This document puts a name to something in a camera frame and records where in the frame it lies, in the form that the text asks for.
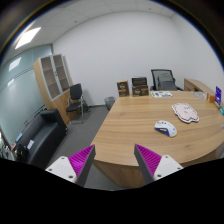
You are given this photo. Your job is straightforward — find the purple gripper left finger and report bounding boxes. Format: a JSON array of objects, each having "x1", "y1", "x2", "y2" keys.
[{"x1": 46, "y1": 145, "x2": 96, "y2": 187}]

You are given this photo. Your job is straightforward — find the black mesh office chair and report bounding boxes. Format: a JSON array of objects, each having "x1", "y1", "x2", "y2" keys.
[{"x1": 150, "y1": 69, "x2": 182, "y2": 91}]

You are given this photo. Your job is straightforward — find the small brown box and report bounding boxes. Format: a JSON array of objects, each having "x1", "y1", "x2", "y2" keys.
[{"x1": 117, "y1": 80, "x2": 129, "y2": 97}]

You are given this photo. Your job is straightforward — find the wooden glass door cabinet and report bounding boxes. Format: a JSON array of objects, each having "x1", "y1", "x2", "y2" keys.
[{"x1": 33, "y1": 54, "x2": 75, "y2": 124}]

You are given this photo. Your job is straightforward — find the grey mesh waste bin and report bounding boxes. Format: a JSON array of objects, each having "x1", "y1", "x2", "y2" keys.
[{"x1": 104, "y1": 96, "x2": 115, "y2": 110}]

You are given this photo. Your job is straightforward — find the black visitor chair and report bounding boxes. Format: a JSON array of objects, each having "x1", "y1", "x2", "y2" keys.
[{"x1": 66, "y1": 83, "x2": 89, "y2": 117}]

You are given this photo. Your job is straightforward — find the purple standing card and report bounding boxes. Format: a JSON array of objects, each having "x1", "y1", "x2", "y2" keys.
[{"x1": 215, "y1": 86, "x2": 222, "y2": 106}]

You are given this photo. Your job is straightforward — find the wooden side cabinet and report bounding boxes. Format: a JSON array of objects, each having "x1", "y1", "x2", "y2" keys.
[{"x1": 184, "y1": 79, "x2": 214, "y2": 95}]

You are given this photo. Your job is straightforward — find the black leather sofa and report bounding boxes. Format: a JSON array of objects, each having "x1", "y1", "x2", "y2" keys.
[{"x1": 16, "y1": 109, "x2": 67, "y2": 169}]

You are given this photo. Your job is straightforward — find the pink white mouse pad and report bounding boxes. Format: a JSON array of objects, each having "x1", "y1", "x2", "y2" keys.
[{"x1": 172, "y1": 103, "x2": 199, "y2": 123}]

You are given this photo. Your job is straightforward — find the white and blue computer mouse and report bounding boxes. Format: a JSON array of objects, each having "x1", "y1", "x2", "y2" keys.
[{"x1": 154, "y1": 120, "x2": 177, "y2": 137}]

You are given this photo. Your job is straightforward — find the white green leaflet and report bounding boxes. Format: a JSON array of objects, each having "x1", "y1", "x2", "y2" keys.
[{"x1": 150, "y1": 91, "x2": 172, "y2": 98}]

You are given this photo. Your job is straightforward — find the dark brown stacked boxes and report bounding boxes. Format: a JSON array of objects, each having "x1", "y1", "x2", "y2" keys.
[{"x1": 132, "y1": 77, "x2": 149, "y2": 96}]

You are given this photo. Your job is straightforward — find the ceiling light panel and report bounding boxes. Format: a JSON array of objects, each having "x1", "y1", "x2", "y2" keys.
[{"x1": 15, "y1": 27, "x2": 41, "y2": 49}]

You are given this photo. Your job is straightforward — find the wooden desk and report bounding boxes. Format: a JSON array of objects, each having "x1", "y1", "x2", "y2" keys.
[{"x1": 92, "y1": 91, "x2": 224, "y2": 188}]

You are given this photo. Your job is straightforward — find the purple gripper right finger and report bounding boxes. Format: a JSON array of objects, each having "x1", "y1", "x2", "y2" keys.
[{"x1": 134, "y1": 144, "x2": 182, "y2": 184}]

